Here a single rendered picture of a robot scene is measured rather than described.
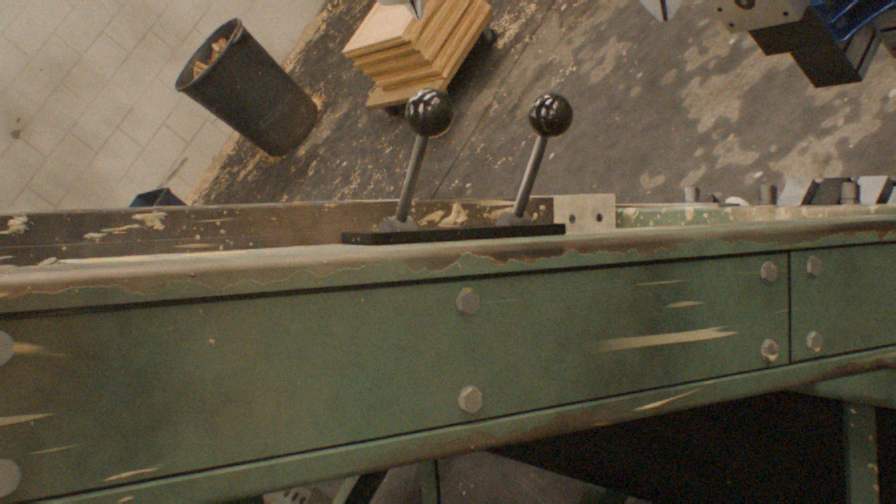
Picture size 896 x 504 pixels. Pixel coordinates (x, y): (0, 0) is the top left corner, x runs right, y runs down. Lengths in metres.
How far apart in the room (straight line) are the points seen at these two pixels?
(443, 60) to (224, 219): 3.33
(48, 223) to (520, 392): 0.74
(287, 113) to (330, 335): 5.20
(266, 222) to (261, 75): 4.35
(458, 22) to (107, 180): 2.66
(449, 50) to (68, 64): 2.67
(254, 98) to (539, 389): 5.09
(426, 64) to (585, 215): 3.02
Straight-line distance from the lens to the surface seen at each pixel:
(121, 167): 6.50
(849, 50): 1.82
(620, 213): 1.63
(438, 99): 0.79
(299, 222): 1.32
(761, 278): 0.71
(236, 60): 5.57
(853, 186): 1.43
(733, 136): 3.20
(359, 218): 1.36
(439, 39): 4.55
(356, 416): 0.52
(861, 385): 0.97
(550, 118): 0.85
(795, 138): 3.05
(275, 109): 5.67
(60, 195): 6.39
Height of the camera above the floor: 1.81
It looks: 28 degrees down
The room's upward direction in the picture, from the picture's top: 48 degrees counter-clockwise
